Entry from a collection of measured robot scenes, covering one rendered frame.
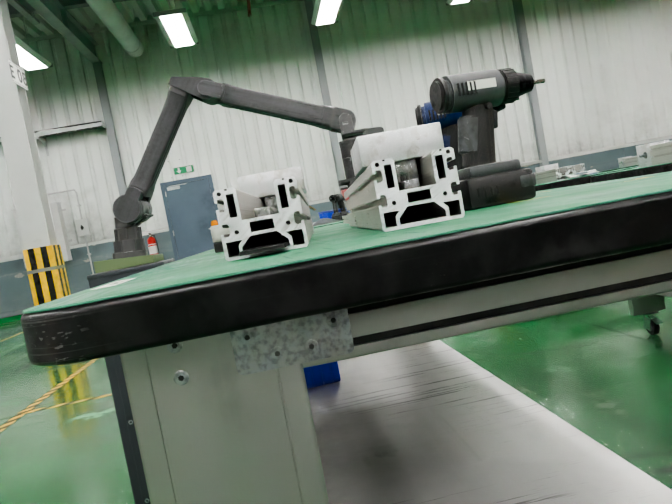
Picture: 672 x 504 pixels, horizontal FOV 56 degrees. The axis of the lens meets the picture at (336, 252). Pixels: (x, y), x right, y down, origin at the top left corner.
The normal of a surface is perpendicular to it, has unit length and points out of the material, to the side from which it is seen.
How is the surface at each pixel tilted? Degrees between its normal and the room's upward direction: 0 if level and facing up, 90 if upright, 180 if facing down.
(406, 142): 90
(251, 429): 90
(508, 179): 90
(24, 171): 90
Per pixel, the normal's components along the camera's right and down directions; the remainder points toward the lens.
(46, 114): 0.11, 0.04
